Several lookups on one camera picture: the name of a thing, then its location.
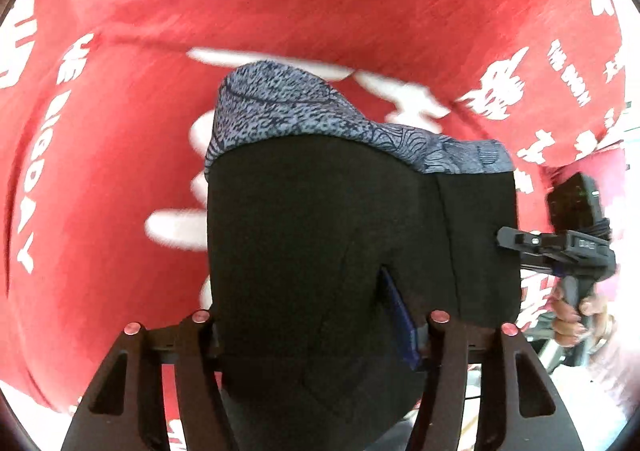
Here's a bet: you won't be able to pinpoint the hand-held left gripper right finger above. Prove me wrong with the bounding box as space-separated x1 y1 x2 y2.
379 267 584 451

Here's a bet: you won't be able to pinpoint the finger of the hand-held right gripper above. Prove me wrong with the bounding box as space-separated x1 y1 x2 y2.
520 258 564 278
496 226 564 258

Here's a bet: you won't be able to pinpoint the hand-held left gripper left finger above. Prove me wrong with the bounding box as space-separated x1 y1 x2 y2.
61 309 239 451

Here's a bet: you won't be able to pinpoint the black pants with grey waistband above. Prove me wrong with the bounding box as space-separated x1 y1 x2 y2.
204 60 522 451

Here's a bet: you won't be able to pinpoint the person's right forearm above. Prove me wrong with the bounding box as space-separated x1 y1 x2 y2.
582 328 638 427

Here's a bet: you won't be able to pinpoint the person's right hand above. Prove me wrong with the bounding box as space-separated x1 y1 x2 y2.
549 292 615 349

